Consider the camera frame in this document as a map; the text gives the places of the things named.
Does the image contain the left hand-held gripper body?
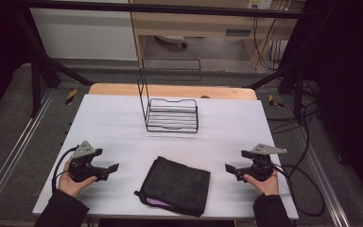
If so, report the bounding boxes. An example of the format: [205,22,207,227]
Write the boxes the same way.
[68,140,110,183]

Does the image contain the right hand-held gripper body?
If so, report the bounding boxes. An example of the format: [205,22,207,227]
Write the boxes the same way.
[236,143,287,183]

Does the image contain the dark grey towel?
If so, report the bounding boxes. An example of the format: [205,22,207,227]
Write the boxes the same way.
[134,155,212,218]

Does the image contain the black wire rack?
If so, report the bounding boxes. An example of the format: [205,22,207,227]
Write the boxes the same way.
[137,58,202,133]

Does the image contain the person's right hand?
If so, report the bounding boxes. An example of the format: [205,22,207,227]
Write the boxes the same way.
[243,168,280,197]

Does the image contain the person's left hand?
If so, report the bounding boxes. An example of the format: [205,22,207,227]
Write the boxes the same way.
[57,159,98,199]

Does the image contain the white table board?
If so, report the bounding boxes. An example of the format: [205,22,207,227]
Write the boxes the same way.
[32,94,300,220]

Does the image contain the yellow black tape strip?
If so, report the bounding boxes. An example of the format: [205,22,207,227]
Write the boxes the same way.
[64,88,78,107]
[268,94,285,110]

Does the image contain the wooden table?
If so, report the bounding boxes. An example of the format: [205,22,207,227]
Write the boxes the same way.
[88,82,258,101]

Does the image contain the black curtain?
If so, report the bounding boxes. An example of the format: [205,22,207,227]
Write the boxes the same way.
[291,0,363,204]
[0,0,34,129]

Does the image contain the white cabinet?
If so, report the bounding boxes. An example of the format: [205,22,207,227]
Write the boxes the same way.
[29,8,139,61]

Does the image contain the office chair base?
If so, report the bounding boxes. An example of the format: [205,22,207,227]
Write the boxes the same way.
[155,34,189,49]

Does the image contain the light wooden desk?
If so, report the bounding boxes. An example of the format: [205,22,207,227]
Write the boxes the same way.
[129,0,306,69]

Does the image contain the white power strip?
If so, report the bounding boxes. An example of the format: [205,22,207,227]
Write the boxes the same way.
[247,0,273,9]

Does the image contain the left hand-held gripper black cable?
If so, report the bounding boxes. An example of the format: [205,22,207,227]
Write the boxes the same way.
[51,145,80,193]

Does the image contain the hand-held gripper black cable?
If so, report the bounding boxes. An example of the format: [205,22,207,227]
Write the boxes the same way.
[272,163,326,218]
[51,145,80,193]

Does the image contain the aluminium floor rail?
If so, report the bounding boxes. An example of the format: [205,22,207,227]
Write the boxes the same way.
[291,126,352,227]
[0,89,57,216]

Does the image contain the bundle of black floor cables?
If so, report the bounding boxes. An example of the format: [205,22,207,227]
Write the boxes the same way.
[266,79,321,182]

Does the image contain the right hand-held gripper black cable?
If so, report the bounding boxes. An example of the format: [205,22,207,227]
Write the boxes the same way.
[272,163,326,218]

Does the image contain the hanging cables under desk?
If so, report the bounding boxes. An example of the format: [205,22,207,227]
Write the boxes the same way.
[251,15,285,72]

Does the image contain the black metal frame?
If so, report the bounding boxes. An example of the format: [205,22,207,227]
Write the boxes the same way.
[12,0,308,125]

